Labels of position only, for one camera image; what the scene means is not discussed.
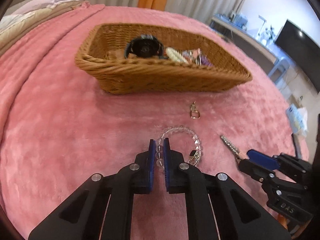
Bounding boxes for gold ring black stone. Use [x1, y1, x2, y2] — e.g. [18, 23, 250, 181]
[188, 150, 201, 166]

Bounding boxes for clear crystal bead bracelet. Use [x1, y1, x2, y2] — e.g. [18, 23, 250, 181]
[155, 126, 203, 170]

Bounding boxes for cream hair claw clip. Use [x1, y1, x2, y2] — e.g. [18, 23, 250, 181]
[165, 47, 189, 64]

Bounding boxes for pink pillow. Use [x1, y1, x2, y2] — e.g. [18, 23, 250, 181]
[5, 0, 85, 15]

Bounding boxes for brown wicker basket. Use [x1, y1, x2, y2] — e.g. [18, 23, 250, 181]
[75, 23, 253, 94]

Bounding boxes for grey white desk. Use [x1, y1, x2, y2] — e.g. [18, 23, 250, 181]
[209, 14, 290, 85]

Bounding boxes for white paper bag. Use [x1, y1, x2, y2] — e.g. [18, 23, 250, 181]
[285, 104, 308, 137]

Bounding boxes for beige patterned quilt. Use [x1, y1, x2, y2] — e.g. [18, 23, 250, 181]
[1, 0, 87, 55]

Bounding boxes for black round watch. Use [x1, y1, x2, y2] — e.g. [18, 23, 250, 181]
[124, 34, 164, 59]

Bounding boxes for pink star hair clip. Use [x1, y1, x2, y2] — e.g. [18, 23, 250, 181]
[220, 135, 248, 164]

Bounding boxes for black television screen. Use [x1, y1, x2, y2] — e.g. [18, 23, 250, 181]
[274, 20, 320, 93]

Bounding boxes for rose gold rectangular earring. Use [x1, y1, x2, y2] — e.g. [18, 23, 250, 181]
[190, 101, 201, 119]

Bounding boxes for pink plush blanket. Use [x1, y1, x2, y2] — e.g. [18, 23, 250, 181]
[1, 3, 295, 237]

